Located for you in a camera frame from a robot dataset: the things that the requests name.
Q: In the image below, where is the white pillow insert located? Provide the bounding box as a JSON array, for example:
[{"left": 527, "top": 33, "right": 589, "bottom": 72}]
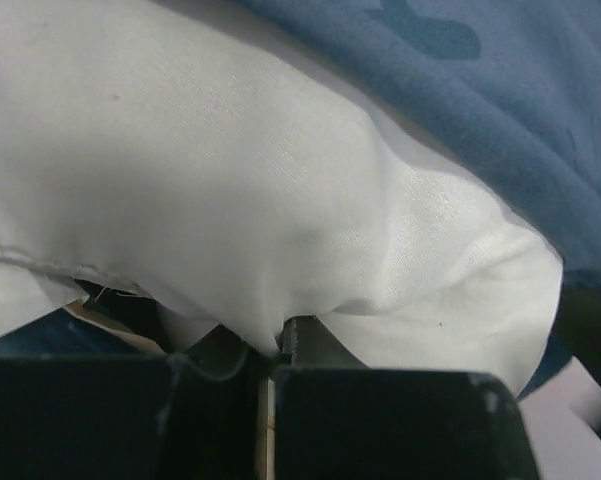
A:
[{"left": 0, "top": 1, "right": 562, "bottom": 392}]

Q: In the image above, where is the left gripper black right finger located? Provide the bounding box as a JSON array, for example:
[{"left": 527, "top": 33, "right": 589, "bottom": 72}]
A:
[{"left": 273, "top": 317, "right": 540, "bottom": 480}]

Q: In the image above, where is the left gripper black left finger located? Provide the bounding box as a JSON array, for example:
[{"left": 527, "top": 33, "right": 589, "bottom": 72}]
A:
[{"left": 0, "top": 310, "right": 267, "bottom": 479}]

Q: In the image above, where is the blue cartoon letter pillowcase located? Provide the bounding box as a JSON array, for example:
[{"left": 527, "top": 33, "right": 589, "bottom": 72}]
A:
[{"left": 0, "top": 0, "right": 601, "bottom": 401}]

